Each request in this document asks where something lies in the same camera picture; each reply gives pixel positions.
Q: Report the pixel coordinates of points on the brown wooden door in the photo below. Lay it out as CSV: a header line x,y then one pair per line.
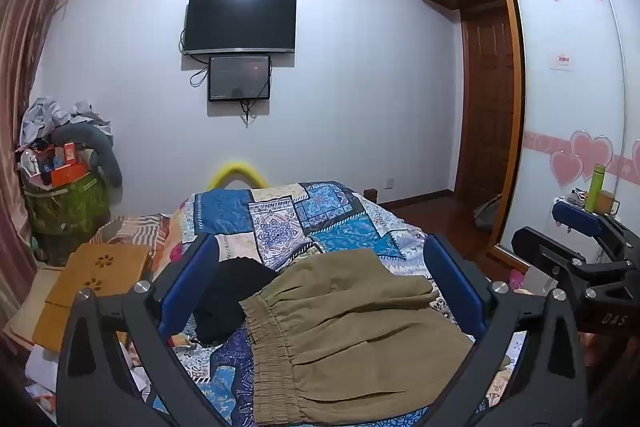
x,y
487,107

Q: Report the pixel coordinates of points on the small wall-mounted monitor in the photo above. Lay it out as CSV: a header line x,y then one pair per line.
x,y
240,78

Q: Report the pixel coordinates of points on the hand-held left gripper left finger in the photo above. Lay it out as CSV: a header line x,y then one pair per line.
x,y
187,287

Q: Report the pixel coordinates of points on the wooden wardrobe with heart stickers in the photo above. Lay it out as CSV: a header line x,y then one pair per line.
x,y
565,72

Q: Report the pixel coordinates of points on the black garment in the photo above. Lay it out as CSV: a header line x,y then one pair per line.
x,y
230,302

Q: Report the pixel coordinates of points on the brown striped curtain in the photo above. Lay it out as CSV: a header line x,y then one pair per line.
x,y
20,82

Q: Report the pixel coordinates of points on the striped pillow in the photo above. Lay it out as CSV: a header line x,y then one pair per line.
x,y
135,229

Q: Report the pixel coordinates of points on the grey bag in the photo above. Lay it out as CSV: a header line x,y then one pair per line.
x,y
487,213

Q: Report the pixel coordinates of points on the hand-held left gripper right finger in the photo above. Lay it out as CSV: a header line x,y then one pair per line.
x,y
455,287

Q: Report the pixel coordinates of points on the orange box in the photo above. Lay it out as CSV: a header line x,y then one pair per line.
x,y
62,169

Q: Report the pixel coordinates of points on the wooden lap desk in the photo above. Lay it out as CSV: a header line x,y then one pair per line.
x,y
90,287

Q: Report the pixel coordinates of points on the pile of grey clothes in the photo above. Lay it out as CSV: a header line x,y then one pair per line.
x,y
60,117

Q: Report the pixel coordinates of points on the wall socket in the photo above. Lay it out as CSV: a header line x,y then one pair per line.
x,y
389,182

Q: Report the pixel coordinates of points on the green bottle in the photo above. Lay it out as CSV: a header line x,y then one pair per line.
x,y
595,187

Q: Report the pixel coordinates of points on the blue patchwork blanket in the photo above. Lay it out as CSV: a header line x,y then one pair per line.
x,y
310,222

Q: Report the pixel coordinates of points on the brown cup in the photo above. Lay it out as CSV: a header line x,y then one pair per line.
x,y
607,202

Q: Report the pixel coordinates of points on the green laundry basket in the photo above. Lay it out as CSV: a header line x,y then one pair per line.
x,y
67,212

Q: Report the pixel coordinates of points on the yellow curved tube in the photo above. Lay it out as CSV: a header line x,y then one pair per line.
x,y
237,174

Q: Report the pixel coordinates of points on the khaki pants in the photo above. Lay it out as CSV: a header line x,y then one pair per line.
x,y
360,337

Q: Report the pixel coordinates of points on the wall-mounted black television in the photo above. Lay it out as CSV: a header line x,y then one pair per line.
x,y
240,23

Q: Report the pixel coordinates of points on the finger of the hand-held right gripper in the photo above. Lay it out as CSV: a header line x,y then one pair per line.
x,y
575,217
545,252

